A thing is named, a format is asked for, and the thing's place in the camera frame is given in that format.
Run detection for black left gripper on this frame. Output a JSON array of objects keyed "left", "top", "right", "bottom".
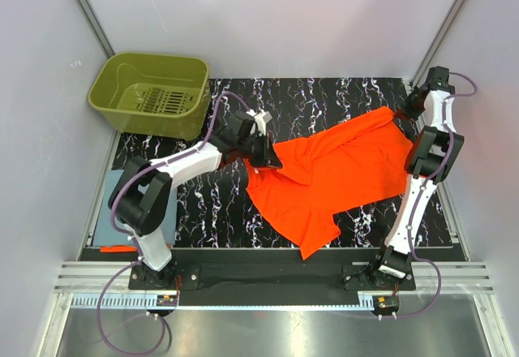
[{"left": 238, "top": 132, "right": 283, "bottom": 170}]

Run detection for orange t shirt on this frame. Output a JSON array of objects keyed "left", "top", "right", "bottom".
[{"left": 245, "top": 107, "right": 412, "bottom": 259}]

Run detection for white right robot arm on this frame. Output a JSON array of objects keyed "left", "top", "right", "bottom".
[{"left": 367, "top": 67, "right": 465, "bottom": 290}]

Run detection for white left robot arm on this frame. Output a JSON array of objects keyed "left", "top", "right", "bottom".
[{"left": 108, "top": 110, "right": 282, "bottom": 289}]

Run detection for black marble pattern mat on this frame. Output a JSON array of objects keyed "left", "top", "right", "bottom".
[{"left": 109, "top": 76, "right": 454, "bottom": 249}]

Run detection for olive green plastic basket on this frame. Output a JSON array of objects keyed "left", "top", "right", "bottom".
[{"left": 88, "top": 52, "right": 211, "bottom": 140}]

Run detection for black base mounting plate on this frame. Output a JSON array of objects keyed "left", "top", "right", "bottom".
[{"left": 129, "top": 248, "right": 415, "bottom": 308}]

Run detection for folded grey-blue t shirt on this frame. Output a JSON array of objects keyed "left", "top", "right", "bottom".
[{"left": 92, "top": 170, "right": 178, "bottom": 247}]

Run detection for folded orange t shirt underneath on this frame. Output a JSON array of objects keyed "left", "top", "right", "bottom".
[{"left": 100, "top": 245, "right": 137, "bottom": 254}]

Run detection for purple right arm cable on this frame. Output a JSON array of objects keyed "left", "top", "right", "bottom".
[{"left": 375, "top": 71, "right": 479, "bottom": 321}]

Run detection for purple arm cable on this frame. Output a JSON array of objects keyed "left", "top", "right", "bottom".
[
  {"left": 97, "top": 91, "right": 260, "bottom": 354},
  {"left": 375, "top": 71, "right": 479, "bottom": 321}
]

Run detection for right aluminium frame post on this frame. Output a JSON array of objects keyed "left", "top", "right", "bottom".
[{"left": 408, "top": 0, "right": 468, "bottom": 88}]

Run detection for aluminium frame post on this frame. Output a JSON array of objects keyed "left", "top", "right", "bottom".
[
  {"left": 75, "top": 0, "right": 115, "bottom": 58},
  {"left": 408, "top": 0, "right": 468, "bottom": 88}
]

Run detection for left aluminium frame post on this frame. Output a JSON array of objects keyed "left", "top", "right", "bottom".
[{"left": 75, "top": 0, "right": 115, "bottom": 58}]

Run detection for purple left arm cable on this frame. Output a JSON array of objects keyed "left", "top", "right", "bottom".
[{"left": 97, "top": 91, "right": 260, "bottom": 354}]

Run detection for aluminium front rail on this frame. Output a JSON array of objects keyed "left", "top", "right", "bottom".
[{"left": 56, "top": 261, "right": 494, "bottom": 295}]

